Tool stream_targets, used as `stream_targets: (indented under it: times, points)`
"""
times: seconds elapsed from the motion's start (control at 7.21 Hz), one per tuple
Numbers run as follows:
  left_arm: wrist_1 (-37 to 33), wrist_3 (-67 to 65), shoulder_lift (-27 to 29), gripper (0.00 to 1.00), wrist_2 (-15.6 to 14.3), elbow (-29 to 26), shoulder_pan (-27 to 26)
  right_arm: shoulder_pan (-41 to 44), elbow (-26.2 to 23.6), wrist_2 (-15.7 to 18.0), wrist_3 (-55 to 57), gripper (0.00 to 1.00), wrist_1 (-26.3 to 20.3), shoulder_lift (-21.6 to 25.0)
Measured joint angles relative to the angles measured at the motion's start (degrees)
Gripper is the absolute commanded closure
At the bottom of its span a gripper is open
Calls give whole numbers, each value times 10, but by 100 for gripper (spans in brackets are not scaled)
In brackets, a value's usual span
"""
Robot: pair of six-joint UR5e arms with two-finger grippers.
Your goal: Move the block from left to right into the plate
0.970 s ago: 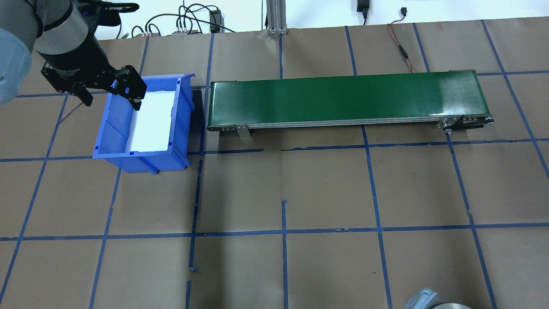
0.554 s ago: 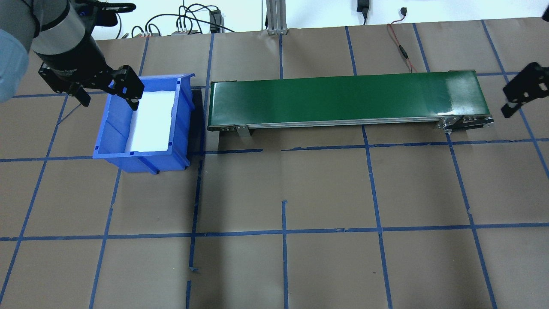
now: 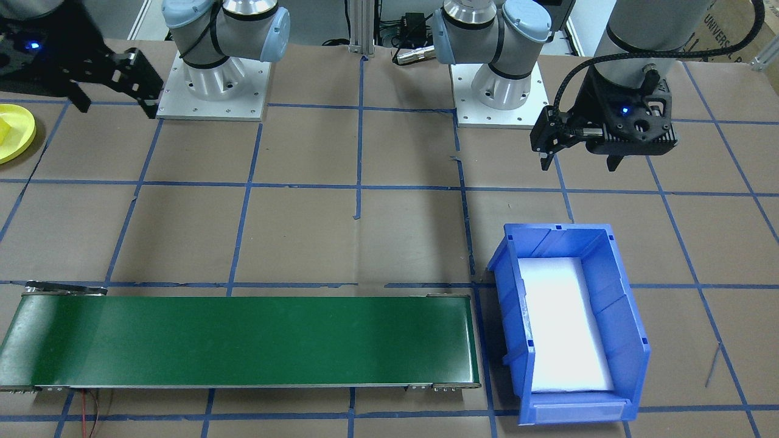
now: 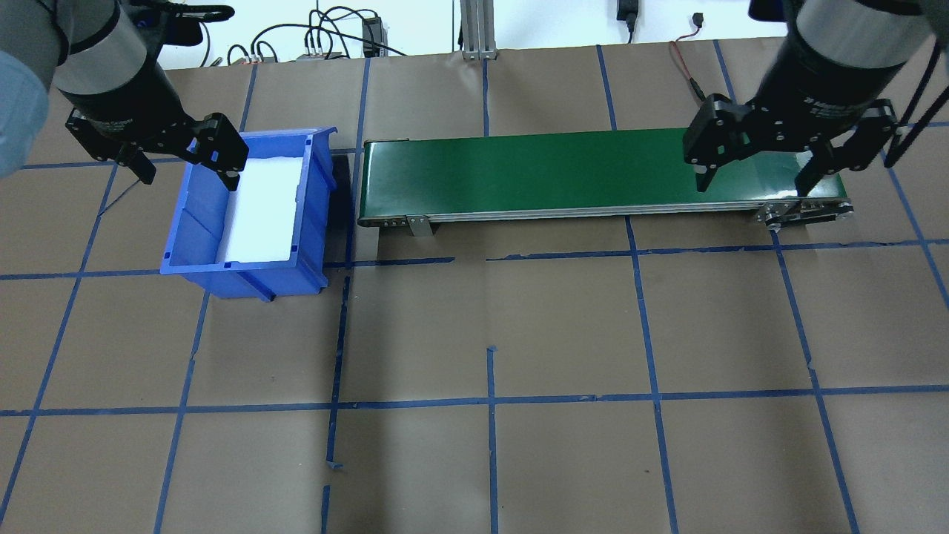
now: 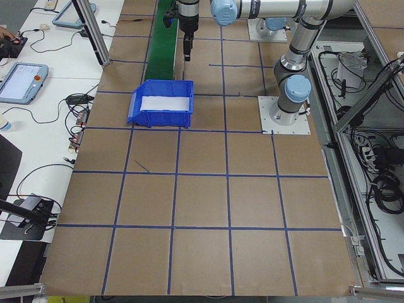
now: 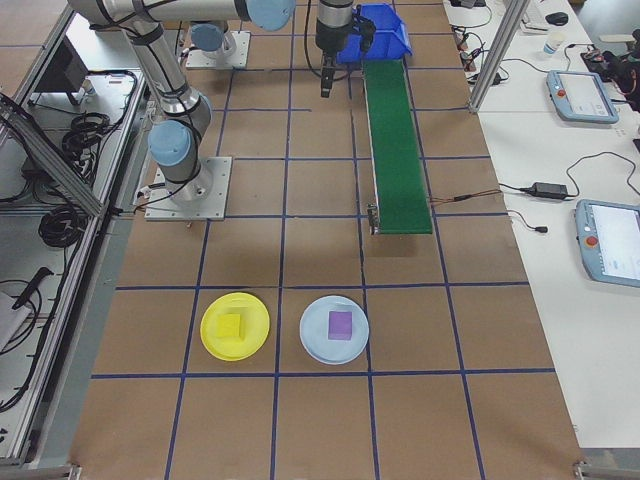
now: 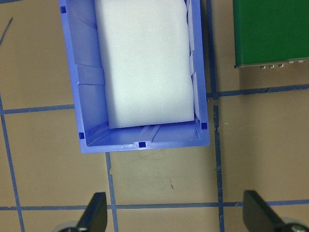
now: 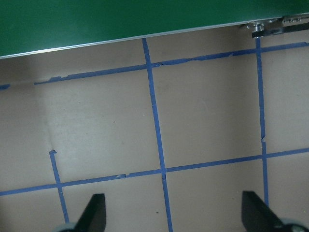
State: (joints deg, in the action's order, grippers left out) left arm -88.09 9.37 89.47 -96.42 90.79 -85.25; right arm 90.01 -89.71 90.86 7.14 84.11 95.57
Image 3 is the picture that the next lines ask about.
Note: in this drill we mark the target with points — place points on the silver cylindrical connector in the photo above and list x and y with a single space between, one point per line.
415 55

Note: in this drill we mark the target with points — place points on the white square base plate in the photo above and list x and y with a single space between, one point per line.
530 117
243 104

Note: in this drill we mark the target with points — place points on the black power supply box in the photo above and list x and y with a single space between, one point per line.
414 24

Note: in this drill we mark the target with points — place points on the yellow plastic plate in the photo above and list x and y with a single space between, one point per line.
23 137

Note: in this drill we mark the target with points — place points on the brown cardboard box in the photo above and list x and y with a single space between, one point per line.
737 27

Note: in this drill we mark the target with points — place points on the green conveyor belt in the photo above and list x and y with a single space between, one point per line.
243 340

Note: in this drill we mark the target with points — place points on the blue plastic storage bin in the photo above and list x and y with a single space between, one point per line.
633 365

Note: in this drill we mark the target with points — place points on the aluminium frame bar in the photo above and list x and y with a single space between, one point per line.
767 61

